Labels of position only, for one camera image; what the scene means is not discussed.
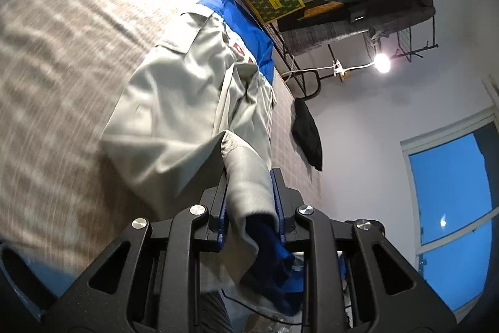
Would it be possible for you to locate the beige and blue work jacket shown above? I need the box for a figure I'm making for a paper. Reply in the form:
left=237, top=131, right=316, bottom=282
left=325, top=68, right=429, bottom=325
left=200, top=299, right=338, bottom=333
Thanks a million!
left=101, top=0, right=304, bottom=316

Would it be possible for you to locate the black metal clothes rack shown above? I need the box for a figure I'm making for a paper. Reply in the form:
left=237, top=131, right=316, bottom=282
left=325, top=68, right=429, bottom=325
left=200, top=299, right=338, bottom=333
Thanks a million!
left=155, top=0, right=440, bottom=101

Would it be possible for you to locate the black folded garment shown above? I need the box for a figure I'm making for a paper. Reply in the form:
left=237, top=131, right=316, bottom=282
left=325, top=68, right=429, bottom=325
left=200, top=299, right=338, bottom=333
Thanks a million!
left=292, top=98, right=323, bottom=172

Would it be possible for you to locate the small teddy bear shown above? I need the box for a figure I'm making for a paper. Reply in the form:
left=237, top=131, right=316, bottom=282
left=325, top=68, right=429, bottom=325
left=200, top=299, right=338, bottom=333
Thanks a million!
left=338, top=70, right=351, bottom=83

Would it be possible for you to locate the white clip-on lamp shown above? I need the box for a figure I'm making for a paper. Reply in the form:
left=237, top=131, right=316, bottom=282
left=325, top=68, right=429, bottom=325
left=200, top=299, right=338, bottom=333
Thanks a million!
left=280, top=52, right=393, bottom=82

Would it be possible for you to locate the grey plaid hanging coat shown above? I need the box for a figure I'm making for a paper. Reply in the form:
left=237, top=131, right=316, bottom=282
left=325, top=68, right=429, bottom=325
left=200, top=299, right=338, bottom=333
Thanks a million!
left=281, top=2, right=436, bottom=56

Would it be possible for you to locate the black hanging coat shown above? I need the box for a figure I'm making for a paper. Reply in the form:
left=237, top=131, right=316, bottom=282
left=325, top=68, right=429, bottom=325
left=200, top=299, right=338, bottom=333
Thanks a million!
left=278, top=0, right=427, bottom=32

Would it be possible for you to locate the plaid beige bed blanket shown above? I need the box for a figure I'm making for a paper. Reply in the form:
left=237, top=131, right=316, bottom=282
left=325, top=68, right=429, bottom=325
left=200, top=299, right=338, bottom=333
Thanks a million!
left=0, top=0, right=325, bottom=275

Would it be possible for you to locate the window with white frame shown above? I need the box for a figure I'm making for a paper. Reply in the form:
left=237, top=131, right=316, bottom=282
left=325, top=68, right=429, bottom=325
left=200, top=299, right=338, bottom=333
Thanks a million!
left=401, top=107, right=498, bottom=320

